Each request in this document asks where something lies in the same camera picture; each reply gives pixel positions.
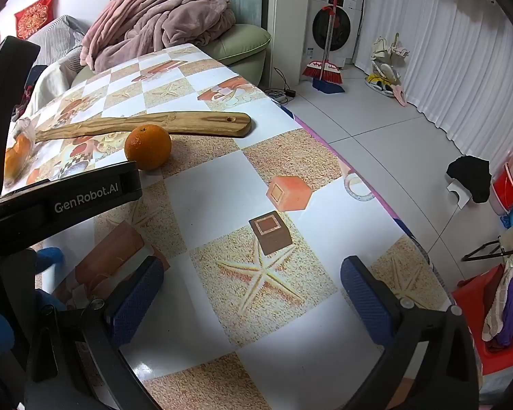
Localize red broom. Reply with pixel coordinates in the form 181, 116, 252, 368
303, 0, 343, 85

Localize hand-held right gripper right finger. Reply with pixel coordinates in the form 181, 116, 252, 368
341, 255, 482, 410

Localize black power strip with cables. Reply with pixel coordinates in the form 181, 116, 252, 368
265, 67, 299, 104

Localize pink blanket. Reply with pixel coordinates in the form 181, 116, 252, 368
80, 0, 237, 73

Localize blue dustpan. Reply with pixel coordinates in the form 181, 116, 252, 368
312, 78, 345, 94

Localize round orange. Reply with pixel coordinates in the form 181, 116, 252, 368
125, 124, 172, 170

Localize red plastic basket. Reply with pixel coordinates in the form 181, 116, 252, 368
451, 265, 513, 390

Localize white handbag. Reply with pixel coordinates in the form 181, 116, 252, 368
371, 33, 411, 64

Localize white cabinet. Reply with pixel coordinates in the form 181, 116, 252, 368
263, 0, 314, 91

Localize white washing machine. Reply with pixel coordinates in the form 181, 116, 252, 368
301, 0, 365, 70

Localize white cushion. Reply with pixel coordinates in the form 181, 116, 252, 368
26, 57, 85, 114

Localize clear glass bowl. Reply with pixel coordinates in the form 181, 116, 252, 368
3, 117, 38, 189

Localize long wooden board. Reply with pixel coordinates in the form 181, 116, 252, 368
34, 111, 253, 142

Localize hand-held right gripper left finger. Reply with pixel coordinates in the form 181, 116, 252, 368
23, 256, 165, 410

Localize white and purple clothes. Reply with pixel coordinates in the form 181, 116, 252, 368
482, 255, 513, 350

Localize checkered printed tablecloth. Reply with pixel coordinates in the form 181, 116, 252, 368
2, 43, 454, 410

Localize green leather sofa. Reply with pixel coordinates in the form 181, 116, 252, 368
70, 0, 272, 90

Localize black folding rack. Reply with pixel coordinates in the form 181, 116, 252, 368
461, 239, 513, 265

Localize grey striped bedding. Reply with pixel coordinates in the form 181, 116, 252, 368
26, 15, 88, 67

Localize white curtain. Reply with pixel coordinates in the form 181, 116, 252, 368
354, 0, 513, 191

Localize red bucket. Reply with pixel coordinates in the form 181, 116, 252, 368
491, 150, 513, 217

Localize white card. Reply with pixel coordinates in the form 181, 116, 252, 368
447, 181, 472, 211

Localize black and red clothing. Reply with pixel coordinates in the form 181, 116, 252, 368
12, 85, 37, 119

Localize black cloth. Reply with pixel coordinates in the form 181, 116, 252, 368
447, 156, 493, 204

